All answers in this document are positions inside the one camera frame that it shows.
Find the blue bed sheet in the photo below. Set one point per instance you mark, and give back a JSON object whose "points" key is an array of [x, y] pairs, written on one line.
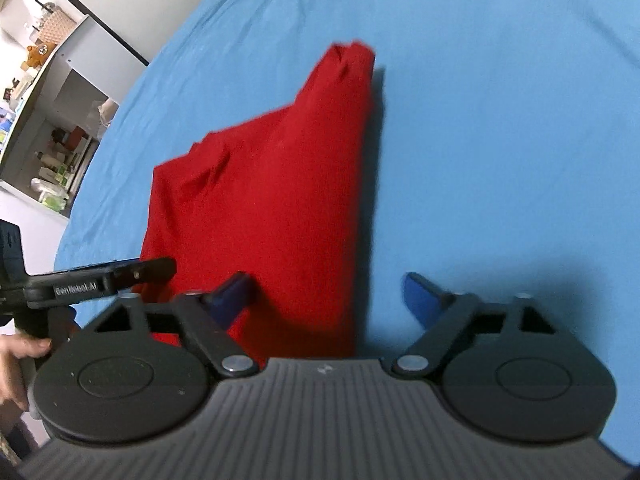
{"points": [[504, 156]]}

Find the beige bag under desk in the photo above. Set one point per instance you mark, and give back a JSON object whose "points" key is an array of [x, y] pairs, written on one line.
{"points": [[101, 115]]}

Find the small brown teddy bear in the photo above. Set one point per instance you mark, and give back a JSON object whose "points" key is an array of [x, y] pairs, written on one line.
{"points": [[37, 55]]}

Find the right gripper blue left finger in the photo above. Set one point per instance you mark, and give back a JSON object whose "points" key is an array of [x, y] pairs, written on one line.
{"points": [[227, 301]]}

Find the woven storage basket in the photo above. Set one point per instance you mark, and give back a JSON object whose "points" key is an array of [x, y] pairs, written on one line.
{"points": [[54, 25]]}

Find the white shelf desk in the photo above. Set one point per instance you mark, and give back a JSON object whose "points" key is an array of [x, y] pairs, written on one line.
{"points": [[58, 128]]}

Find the red knit sweater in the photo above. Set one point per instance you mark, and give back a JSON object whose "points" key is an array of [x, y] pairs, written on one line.
{"points": [[277, 198]]}

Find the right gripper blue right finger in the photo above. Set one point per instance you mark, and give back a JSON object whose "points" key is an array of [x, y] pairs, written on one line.
{"points": [[425, 300]]}

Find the person's left hand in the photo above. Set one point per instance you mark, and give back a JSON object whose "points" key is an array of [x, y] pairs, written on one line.
{"points": [[14, 349]]}

